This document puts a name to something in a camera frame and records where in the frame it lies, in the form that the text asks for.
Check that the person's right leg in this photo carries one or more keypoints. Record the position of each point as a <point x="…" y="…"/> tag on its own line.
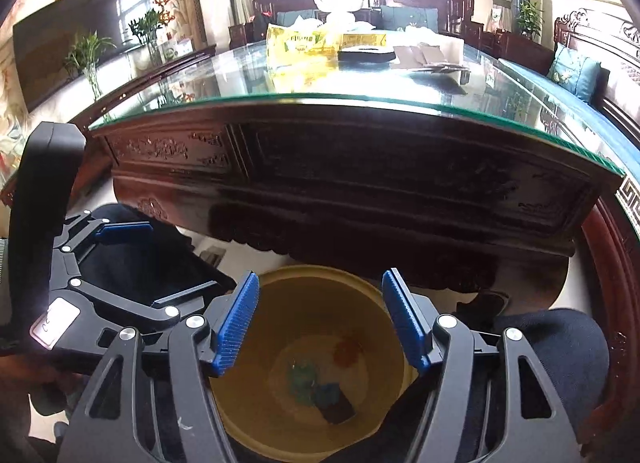
<point x="550" y="358"/>

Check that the yellow plastic bag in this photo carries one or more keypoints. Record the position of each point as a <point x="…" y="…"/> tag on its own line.
<point x="295" y="45"/>

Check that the green wrapper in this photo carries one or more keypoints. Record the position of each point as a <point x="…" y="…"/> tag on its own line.
<point x="300" y="376"/>

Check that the carved wooden side sofa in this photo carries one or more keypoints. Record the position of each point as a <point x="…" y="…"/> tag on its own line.
<point x="625" y="68"/>

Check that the teal embroidered cushion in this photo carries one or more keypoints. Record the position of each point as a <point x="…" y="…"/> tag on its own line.
<point x="290" y="18"/>
<point x="572" y="73"/>
<point x="410" y="18"/>

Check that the yellow box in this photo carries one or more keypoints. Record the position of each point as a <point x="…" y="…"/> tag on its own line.
<point x="363" y="38"/>

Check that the flat screen television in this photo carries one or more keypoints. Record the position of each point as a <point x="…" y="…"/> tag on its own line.
<point x="60" y="43"/>

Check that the carved wooden glass-top table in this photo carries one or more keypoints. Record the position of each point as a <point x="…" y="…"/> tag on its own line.
<point x="350" y="183"/>

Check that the black tissue box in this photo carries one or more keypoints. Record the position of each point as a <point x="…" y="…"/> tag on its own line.
<point x="365" y="54"/>

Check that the wooden television cabinet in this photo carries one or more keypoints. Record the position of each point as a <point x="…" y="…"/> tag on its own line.
<point x="167" y="62"/>

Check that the bamboo plant in glass vase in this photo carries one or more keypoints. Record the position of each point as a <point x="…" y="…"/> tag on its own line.
<point x="87" y="55"/>
<point x="145" y="33"/>

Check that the blue wrapper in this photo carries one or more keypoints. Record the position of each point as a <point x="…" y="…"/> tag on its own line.
<point x="326" y="393"/>

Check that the yellow plastic bin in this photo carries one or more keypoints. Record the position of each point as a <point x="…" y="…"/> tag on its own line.
<point x="300" y="303"/>

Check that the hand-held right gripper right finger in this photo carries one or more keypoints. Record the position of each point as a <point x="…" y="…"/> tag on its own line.
<point x="404" y="323"/>

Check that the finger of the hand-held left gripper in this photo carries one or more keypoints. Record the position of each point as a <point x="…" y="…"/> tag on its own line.
<point x="125" y="230"/>
<point x="147" y="306"/>

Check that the dark wrapper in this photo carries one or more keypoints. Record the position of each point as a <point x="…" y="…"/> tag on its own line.
<point x="340" y="411"/>

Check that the green potted plant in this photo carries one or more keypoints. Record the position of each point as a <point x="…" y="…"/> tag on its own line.
<point x="529" y="17"/>

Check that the red wrapper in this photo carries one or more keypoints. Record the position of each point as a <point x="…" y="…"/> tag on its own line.
<point x="347" y="348"/>

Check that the grey paper packets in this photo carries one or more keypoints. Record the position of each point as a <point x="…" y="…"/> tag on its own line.
<point x="425" y="57"/>

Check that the reddish wooden chair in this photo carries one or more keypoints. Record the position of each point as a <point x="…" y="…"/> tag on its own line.
<point x="612" y="293"/>

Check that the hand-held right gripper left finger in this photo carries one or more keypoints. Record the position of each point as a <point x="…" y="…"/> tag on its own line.
<point x="234" y="325"/>

